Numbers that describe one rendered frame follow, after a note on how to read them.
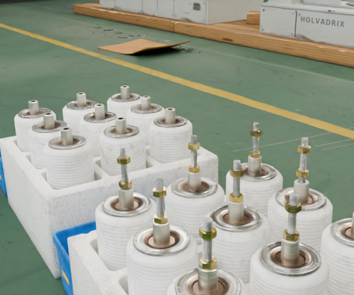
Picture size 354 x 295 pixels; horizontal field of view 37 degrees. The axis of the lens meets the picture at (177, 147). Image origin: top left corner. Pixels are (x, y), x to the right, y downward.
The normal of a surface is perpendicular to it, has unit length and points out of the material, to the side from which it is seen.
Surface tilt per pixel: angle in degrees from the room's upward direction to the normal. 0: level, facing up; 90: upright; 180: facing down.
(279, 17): 90
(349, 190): 0
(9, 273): 0
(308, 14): 90
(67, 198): 90
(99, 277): 0
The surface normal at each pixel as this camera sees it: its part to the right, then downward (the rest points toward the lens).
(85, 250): -0.02, -0.93
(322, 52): -0.81, 0.23
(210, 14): 0.59, 0.28
